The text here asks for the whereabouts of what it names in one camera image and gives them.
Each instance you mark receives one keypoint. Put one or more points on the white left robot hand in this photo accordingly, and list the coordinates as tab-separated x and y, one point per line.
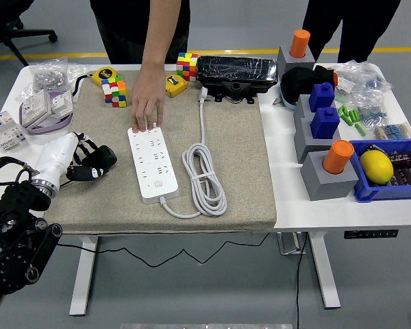
56	154

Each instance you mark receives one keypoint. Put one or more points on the person's hand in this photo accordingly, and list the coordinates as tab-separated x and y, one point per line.
149	99

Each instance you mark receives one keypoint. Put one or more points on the black plug adapter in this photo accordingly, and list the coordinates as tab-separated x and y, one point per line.
104	156

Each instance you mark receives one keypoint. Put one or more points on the white power strip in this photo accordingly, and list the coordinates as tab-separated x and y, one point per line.
154	192

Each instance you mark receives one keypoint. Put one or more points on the person's forearm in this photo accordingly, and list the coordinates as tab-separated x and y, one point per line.
161	34

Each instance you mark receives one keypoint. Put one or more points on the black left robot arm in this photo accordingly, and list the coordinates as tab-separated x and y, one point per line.
17	253

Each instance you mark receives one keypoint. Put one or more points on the purple plastic tray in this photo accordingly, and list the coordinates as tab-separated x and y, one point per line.
48	129

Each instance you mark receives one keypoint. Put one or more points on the squarish yellow tape measure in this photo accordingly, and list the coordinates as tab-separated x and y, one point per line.
176	85

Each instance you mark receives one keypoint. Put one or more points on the scrambled colourful puzzle cube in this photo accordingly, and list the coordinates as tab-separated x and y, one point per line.
187	66
115	92

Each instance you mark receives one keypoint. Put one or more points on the round yellow tape measure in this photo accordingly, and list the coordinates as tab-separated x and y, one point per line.
104	74

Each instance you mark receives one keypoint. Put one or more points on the white circuit breaker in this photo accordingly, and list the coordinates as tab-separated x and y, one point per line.
3	132

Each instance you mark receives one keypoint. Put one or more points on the clear bag of screws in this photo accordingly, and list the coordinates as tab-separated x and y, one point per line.
48	79

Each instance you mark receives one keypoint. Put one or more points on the empty clear plastic bag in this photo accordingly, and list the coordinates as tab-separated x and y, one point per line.
76	70

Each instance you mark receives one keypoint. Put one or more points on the person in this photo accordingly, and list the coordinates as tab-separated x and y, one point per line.
123	20

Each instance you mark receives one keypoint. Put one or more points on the black film-wrapped device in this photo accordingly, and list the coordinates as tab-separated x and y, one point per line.
236	70

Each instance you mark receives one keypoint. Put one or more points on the grey-brown mat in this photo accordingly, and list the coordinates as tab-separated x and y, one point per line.
226	154

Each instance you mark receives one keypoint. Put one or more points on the white table leg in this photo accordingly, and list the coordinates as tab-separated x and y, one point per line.
84	274
323	274

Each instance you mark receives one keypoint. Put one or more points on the white blue rimmed object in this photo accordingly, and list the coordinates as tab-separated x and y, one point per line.
289	102

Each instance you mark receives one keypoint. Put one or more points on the grey block with hole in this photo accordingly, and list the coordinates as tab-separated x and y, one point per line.
287	60
303	140
329	188
302	108

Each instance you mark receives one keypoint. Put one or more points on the black cloth bundle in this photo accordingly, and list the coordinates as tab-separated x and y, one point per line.
298	80

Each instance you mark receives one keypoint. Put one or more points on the black office chair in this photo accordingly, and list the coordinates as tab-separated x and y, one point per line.
0	10

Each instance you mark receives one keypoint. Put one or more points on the orange cylinder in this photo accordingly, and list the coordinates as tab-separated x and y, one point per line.
337	156
300	42

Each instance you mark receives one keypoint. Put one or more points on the blue peg block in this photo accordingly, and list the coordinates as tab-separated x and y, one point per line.
322	96
324	123

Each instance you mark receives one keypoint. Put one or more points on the small white bagged box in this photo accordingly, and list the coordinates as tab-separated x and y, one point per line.
344	85

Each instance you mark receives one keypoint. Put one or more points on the clear bag of parts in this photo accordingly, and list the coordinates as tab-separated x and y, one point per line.
366	77

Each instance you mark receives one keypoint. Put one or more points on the bag of blue components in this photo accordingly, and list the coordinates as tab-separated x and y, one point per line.
371	113

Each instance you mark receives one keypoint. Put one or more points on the small black white object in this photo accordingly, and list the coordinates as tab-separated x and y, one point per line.
371	148

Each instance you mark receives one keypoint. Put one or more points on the yellow lemon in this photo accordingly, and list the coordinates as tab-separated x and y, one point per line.
376	166

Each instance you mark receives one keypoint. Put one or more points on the bag of striped resistors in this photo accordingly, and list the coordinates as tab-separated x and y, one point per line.
394	131

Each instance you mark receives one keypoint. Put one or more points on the blue plastic bin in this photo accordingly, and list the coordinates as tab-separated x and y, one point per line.
380	193

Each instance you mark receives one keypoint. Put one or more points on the black desk control panel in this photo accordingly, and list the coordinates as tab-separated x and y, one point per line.
370	234

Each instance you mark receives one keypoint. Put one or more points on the brown capacitor pile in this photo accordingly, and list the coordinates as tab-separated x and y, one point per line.
409	168

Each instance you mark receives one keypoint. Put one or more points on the white wall switch panel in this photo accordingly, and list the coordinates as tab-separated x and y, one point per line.
36	108

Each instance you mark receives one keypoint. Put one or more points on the white wall socket panel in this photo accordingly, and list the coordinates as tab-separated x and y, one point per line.
61	103

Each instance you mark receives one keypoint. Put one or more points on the green plastic wall anchor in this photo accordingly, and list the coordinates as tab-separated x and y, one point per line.
346	120
360	129
342	111
354	115

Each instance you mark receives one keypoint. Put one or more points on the silver under-table bracket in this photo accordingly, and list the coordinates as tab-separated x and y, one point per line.
289	244

